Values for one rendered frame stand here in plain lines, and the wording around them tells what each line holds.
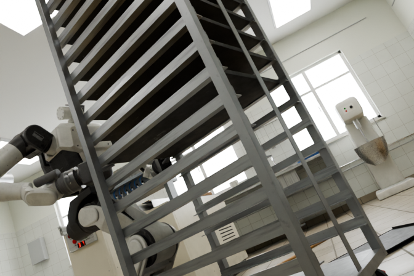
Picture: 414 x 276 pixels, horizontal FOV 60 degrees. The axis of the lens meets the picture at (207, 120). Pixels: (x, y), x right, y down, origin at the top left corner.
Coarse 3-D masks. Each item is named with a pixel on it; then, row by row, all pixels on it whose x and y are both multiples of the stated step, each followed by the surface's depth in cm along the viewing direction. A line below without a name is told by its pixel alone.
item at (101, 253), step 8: (96, 232) 251; (104, 232) 251; (104, 240) 248; (88, 248) 252; (96, 248) 249; (104, 248) 247; (112, 248) 250; (72, 256) 256; (80, 256) 254; (88, 256) 251; (96, 256) 248; (104, 256) 246; (112, 256) 246; (72, 264) 256; (80, 264) 253; (88, 264) 250; (96, 264) 248; (104, 264) 245; (112, 264) 243; (80, 272) 252; (88, 272) 249; (96, 272) 247; (104, 272) 244; (112, 272) 242; (120, 272) 245
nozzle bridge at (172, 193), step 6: (138, 174) 325; (126, 180) 329; (132, 180) 330; (138, 180) 334; (144, 180) 332; (174, 180) 340; (120, 186) 332; (126, 186) 338; (132, 186) 336; (162, 186) 339; (168, 186) 323; (174, 186) 334; (120, 192) 340; (168, 192) 322; (174, 192) 328; (114, 198) 342; (120, 198) 339
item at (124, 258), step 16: (48, 16) 149; (48, 32) 145; (64, 64) 141; (64, 80) 138; (80, 112) 135; (80, 128) 131; (96, 160) 129; (96, 176) 126; (112, 208) 123; (112, 224) 120; (112, 240) 120; (128, 256) 118; (128, 272) 115
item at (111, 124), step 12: (192, 48) 103; (180, 60) 106; (192, 60) 107; (168, 72) 109; (156, 84) 112; (144, 96) 115; (120, 108) 122; (132, 108) 120; (108, 120) 126; (120, 120) 124; (96, 132) 130; (108, 132) 130; (96, 144) 135
